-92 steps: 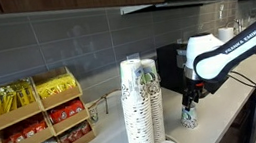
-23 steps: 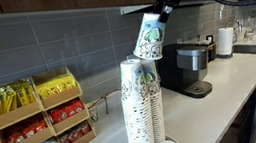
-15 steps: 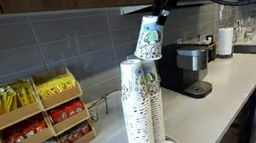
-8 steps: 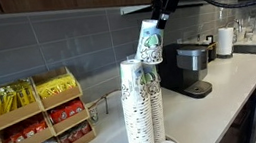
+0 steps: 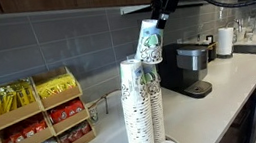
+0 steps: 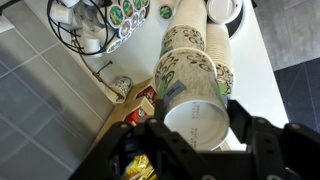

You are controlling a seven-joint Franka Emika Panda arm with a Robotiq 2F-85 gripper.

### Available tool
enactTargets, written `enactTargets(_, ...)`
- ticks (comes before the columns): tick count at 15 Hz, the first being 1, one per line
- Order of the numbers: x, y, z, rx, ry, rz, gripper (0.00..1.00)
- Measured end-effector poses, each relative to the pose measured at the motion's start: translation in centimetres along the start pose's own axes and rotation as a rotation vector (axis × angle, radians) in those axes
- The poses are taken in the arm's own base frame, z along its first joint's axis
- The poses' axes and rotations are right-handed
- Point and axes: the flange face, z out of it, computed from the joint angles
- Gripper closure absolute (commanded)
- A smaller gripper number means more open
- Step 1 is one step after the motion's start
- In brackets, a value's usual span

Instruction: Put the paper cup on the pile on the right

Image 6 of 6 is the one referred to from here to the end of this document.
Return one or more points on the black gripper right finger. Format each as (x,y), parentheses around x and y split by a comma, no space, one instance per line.
(241,123)

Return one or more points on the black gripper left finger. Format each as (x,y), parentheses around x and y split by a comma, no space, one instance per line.
(160,111)

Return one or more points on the patterned paper cup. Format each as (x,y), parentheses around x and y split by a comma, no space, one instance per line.
(190,96)

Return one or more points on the tall paper cup stack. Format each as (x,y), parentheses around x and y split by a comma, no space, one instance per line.
(218,46)

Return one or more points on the short paper cup stack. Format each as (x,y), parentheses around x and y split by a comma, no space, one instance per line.
(186,33)

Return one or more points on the white plastic cup lids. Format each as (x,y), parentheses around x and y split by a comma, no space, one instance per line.
(223,10)

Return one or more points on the dark red tea packets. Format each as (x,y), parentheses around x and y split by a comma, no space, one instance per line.
(148,95)

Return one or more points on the bright red tea packets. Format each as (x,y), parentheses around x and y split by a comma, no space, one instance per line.
(135,116)

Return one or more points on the wooden tea organizer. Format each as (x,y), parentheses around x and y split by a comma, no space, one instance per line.
(116,115)

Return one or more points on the patterned coffee pod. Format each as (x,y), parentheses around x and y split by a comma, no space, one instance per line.
(122,87)

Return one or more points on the plain yellow tea packets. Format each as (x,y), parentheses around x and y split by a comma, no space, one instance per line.
(140,166)

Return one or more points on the white lid coffee pod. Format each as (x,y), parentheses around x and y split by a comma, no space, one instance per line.
(113,46)
(135,20)
(125,28)

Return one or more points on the black round tray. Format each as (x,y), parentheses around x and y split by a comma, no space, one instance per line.
(237,23)

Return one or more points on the green lid coffee pod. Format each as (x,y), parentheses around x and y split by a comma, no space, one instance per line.
(116,16)
(137,4)
(127,8)
(165,11)

